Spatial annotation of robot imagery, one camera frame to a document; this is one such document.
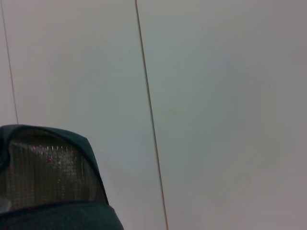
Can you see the dark teal insulated bag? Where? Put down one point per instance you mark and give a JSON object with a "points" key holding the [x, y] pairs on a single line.
{"points": [[72, 215]]}

